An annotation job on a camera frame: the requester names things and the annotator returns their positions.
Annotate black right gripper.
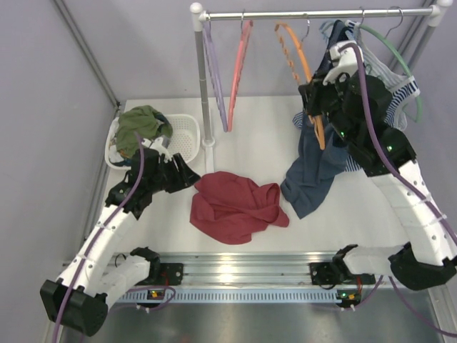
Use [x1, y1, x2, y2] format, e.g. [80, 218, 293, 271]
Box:
[298, 67, 357, 144]

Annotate orange hanger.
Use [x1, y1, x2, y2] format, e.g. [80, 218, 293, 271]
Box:
[274, 22, 326, 150]

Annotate red tank top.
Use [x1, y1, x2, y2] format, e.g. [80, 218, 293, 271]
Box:
[190, 171, 290, 245]

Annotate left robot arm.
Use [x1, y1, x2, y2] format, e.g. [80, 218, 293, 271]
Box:
[40, 147, 200, 337]

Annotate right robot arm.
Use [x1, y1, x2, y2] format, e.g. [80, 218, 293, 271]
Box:
[298, 73, 456, 291]

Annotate blue white striped tank top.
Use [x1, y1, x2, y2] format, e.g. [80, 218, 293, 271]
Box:
[292, 20, 419, 174]

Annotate dark blue tank top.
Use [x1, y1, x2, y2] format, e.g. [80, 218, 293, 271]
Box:
[280, 20, 358, 220]

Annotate light blue hanger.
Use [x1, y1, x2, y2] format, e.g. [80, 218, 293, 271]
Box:
[344, 20, 361, 40]

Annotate green hanger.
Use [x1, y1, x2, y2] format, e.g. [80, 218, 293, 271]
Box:
[344, 6, 423, 124]

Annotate pink hanger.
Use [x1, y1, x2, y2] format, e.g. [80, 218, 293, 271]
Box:
[227, 11, 253, 132]

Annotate purple hanger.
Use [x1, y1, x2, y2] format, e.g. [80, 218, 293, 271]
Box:
[203, 21, 228, 132]

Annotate white perforated laundry basket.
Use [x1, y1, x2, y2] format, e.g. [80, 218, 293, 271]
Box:
[104, 114, 200, 170]

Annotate white rack base foot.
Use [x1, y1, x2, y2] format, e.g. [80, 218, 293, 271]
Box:
[201, 139, 216, 174]

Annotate green garment in basket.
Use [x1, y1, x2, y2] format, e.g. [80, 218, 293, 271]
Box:
[115, 105, 173, 159]

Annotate silver clothes rack rod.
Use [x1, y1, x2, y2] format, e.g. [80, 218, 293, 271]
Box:
[199, 5, 439, 21]

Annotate right rack upright pole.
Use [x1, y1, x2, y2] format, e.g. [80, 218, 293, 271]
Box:
[398, 0, 456, 71]

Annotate rack upright pole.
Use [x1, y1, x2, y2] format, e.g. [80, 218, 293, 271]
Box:
[398, 0, 456, 71]
[189, 2, 214, 147]

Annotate left rack upright pole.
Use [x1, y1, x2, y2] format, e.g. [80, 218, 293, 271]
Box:
[189, 2, 214, 147]

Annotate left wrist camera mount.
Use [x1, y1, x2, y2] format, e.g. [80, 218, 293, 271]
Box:
[140, 136, 181, 164]

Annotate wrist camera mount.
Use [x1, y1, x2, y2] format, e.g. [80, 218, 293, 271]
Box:
[323, 40, 364, 86]
[140, 136, 181, 164]

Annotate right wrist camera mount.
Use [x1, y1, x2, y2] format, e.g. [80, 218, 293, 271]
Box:
[323, 40, 364, 86]

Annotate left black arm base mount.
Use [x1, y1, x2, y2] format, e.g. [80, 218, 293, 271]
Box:
[146, 263, 184, 286]

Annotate aluminium table edge rail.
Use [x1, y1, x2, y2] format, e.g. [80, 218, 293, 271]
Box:
[135, 252, 335, 288]

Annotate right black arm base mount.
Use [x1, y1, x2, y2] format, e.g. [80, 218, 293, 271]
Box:
[309, 262, 339, 290]

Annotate light blue slotted cable duct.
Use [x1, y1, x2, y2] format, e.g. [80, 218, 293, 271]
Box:
[114, 287, 361, 305]

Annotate grey corner wall frame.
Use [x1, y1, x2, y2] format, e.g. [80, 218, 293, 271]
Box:
[51, 0, 120, 109]

